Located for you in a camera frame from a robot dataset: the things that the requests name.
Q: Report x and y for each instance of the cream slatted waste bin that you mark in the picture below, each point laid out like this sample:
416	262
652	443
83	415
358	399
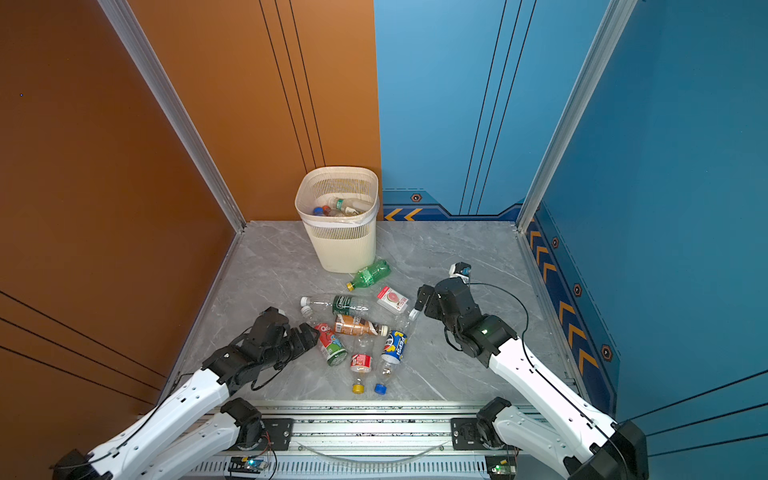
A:
343	244

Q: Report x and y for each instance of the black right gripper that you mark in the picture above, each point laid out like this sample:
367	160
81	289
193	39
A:
422	297

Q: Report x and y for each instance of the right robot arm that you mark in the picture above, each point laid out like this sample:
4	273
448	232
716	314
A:
573	438

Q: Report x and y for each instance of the white red juice carton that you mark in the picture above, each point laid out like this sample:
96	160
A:
392	300

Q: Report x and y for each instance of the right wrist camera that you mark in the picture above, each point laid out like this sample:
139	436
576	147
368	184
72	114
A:
461	270

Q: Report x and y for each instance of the clear bottle dark green label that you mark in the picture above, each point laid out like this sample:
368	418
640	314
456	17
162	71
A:
339	304

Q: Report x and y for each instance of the clear crushed bottle white cap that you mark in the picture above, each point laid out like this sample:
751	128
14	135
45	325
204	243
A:
309	315

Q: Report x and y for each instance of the clear bottle white cap centre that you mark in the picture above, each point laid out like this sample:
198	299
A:
407	320

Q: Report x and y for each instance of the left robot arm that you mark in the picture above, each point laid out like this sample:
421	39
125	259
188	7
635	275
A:
203	416

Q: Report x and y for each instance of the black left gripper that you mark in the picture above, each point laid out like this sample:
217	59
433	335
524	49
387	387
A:
301	344

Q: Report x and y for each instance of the red label bottle yellow cap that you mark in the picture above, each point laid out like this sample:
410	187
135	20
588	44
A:
361	363

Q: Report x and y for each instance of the clear bottle green white label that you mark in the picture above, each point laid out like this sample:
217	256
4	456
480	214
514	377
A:
348	206

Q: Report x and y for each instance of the brown label bottle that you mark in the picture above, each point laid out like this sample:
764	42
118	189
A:
358	326

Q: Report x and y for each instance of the red green label bottle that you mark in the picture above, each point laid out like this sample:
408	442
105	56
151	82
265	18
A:
330	346

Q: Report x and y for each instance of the small green bottle yellow cap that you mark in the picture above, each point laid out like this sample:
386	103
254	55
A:
369	275

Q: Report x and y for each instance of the left aluminium frame post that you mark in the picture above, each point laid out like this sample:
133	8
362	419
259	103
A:
126	25

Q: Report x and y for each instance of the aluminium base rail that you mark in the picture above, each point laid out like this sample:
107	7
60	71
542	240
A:
372	435

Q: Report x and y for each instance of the right aluminium frame post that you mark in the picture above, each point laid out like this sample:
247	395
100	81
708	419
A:
608	34

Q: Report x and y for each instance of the aluminium frame post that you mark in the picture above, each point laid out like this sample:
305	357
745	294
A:
126	25
608	34

